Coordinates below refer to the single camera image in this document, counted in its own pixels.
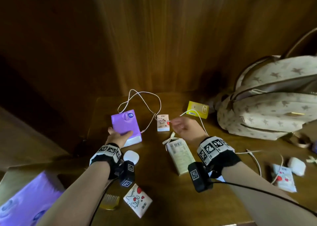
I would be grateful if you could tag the white ribbon bow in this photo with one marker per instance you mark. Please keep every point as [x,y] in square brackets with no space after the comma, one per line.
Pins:
[171,138]

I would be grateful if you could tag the person's right forearm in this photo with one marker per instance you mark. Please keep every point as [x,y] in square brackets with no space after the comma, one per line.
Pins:
[262,203]

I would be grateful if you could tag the black marker wristband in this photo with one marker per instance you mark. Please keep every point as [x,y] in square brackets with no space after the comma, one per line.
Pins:
[106,152]
[215,154]

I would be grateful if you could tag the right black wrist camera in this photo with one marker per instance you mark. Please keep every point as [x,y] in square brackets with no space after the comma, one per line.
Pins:
[198,177]

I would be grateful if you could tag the yellow comb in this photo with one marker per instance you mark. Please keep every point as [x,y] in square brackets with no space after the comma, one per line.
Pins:
[110,203]

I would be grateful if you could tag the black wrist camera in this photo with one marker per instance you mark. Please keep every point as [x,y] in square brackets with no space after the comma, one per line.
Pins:
[127,173]
[198,177]

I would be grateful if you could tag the small cartoon tissue pack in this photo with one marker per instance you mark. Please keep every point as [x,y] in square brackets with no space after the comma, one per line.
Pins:
[163,123]

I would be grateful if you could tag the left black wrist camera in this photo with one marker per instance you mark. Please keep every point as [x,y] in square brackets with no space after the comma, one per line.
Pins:
[127,173]

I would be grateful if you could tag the white earbud case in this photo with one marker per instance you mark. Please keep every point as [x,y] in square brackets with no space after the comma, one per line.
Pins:
[131,157]
[296,166]

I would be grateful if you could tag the small yellow box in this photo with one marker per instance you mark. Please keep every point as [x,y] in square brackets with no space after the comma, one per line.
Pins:
[197,109]

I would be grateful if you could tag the person's left forearm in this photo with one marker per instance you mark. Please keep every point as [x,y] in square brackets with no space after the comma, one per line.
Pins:
[79,196]

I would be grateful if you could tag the cream patterned backpack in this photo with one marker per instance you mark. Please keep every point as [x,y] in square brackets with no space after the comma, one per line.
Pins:
[267,109]

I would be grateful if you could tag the small purple pad pack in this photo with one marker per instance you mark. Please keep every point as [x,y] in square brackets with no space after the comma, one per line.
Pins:
[125,123]

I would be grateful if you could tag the lavender pad packet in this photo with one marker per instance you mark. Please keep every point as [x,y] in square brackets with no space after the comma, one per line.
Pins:
[27,203]

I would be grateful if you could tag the red spotted cartoon tissue pack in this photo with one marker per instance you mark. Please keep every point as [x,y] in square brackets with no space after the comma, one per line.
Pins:
[137,201]

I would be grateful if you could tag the person's left hand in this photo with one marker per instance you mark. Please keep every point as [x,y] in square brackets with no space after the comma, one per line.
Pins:
[118,140]

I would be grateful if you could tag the left black marker wristband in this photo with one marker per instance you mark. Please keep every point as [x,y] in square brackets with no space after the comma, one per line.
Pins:
[106,152]

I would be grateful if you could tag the right black marker wristband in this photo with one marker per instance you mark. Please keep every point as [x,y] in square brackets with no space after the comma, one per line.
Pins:
[215,154]

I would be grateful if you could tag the pale green paper box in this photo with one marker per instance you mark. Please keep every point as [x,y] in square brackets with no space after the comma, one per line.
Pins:
[182,157]

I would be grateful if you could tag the cat print tissue pack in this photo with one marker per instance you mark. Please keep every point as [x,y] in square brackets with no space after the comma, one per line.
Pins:
[284,180]

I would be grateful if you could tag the person's right hand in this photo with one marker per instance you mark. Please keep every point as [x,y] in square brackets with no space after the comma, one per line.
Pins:
[189,130]

